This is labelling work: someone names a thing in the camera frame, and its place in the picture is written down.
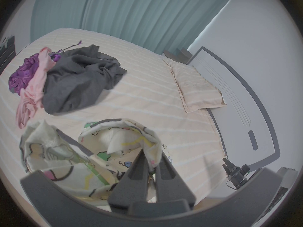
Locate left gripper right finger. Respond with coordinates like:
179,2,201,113
155,150,196,209

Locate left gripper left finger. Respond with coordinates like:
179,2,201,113
108,148,152,213

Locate white printed pyjama top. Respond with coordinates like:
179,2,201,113
19,118,174,201

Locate bed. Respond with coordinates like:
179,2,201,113
0,27,281,212

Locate pale pink striped pillow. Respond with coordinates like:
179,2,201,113
163,59,227,113

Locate black garment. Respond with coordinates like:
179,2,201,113
42,44,127,115

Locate grey bedside table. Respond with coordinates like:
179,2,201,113
162,47,193,63

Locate pink garment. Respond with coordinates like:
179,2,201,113
16,47,56,129

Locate purple satin garment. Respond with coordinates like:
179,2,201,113
9,40,82,94

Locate blue-green curtain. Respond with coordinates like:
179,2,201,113
30,0,95,43
82,0,244,56

